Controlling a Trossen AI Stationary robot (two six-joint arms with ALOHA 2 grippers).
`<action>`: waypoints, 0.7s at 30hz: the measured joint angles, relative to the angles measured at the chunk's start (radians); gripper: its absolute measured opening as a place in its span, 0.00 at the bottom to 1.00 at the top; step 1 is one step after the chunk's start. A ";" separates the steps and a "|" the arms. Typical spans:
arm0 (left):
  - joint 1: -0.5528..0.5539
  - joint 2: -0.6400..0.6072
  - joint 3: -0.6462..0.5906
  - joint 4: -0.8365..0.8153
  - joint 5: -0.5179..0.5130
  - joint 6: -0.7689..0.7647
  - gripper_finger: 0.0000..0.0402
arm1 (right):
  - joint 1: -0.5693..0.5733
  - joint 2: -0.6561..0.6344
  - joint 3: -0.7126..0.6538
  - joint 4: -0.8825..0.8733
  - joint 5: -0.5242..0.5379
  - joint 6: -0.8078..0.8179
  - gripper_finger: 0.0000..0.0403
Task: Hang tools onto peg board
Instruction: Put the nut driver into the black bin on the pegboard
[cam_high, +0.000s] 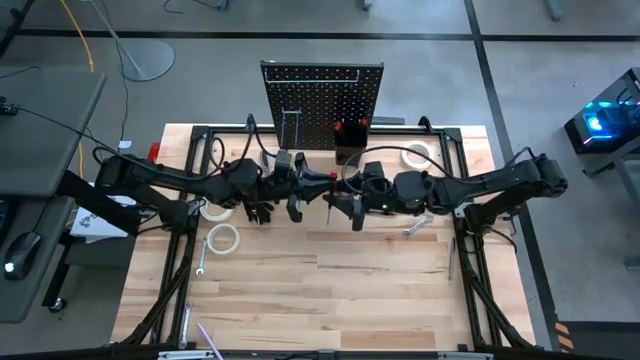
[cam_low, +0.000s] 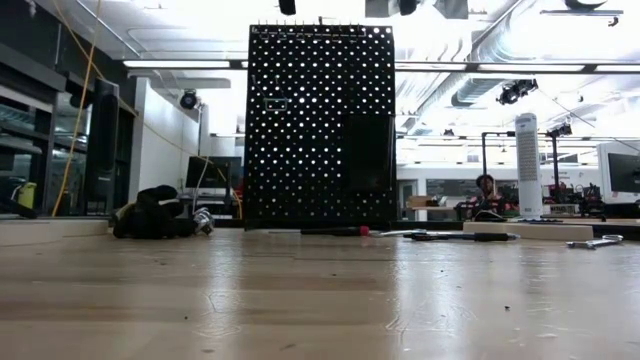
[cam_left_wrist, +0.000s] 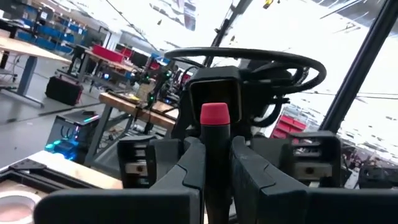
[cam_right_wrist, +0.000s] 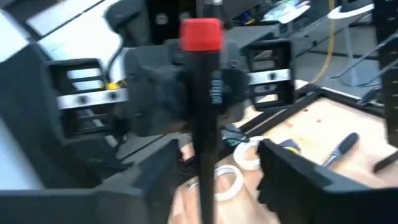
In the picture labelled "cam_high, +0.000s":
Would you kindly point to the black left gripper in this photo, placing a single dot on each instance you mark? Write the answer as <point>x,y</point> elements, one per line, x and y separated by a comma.
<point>280,189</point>

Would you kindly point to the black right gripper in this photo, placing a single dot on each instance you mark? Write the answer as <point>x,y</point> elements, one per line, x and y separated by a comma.
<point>377,195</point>

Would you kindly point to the thin black screwdriver red cap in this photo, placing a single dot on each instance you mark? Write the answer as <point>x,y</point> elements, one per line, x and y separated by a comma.
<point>333,175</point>

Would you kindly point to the large black screwdriver red cap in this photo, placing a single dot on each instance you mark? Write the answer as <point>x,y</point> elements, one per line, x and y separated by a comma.
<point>364,122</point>
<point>338,126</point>

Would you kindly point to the chrome combination wrench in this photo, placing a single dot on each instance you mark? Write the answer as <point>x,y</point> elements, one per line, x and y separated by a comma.
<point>201,257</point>
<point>417,227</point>
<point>186,325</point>

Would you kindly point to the light purple pen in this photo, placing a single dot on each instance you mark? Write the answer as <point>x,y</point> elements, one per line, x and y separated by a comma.
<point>210,342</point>

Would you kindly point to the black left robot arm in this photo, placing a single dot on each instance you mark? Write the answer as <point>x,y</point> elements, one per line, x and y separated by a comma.
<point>175,180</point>

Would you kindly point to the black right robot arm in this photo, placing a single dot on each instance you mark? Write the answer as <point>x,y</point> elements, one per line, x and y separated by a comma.
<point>490,185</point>

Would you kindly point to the black pegboard storage bin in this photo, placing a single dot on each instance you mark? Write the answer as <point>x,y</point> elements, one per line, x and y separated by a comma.
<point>350,145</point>

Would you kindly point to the white masking tape roll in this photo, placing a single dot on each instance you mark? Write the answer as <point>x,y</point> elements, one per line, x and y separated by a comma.
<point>210,240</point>
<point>207,215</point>
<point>406,155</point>

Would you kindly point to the black perforated pegboard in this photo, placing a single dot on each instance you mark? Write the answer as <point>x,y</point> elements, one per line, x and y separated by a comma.
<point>320,105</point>

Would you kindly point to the red flat object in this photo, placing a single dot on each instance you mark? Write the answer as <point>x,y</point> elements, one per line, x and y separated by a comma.
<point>153,152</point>

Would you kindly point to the small white paper tag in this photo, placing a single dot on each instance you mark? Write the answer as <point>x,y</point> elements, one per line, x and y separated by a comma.
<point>124,144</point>

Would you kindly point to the grey round-base floor stand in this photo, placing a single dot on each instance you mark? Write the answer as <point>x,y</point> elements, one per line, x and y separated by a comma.
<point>147,60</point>

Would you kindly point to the black diagonal support beam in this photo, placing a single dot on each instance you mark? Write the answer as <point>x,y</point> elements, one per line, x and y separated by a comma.
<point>100,205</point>

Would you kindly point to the white printed paper sheets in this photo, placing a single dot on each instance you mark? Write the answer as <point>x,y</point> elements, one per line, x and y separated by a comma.
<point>95,222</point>

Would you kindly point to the black computer case RGB lights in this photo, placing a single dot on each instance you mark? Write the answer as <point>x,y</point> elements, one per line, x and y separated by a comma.
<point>605,120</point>

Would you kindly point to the large grey desk top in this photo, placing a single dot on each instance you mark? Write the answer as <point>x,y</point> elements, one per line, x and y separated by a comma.
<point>45,130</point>

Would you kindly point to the black caster wheel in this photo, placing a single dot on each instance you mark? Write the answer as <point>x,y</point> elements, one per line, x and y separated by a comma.
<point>57,305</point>

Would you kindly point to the black platform hazard stripes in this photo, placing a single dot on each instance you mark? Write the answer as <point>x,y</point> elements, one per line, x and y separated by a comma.
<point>600,340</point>

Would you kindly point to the black computer mouse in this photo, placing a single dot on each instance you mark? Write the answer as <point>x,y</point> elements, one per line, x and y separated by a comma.
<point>21,255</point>

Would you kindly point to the small grey desk top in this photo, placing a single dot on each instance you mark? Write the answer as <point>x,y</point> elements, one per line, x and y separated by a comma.
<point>30,290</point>

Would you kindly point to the small black desk device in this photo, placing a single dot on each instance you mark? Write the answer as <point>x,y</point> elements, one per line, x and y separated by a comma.
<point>7,107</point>

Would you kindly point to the silver aluminium rail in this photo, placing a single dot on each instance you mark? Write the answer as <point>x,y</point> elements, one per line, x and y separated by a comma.
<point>325,356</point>

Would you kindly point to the grey metal desk frame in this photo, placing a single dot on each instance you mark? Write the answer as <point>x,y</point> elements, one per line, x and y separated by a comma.
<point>627,175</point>

